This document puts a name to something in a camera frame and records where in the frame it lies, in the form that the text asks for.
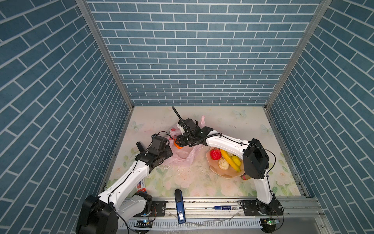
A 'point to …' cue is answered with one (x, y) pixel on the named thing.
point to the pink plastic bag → (183, 156)
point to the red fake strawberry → (215, 153)
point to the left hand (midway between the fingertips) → (170, 150)
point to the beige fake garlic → (223, 164)
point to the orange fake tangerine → (177, 146)
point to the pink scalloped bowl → (229, 173)
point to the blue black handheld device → (180, 206)
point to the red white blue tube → (141, 186)
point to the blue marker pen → (227, 207)
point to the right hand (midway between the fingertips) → (176, 140)
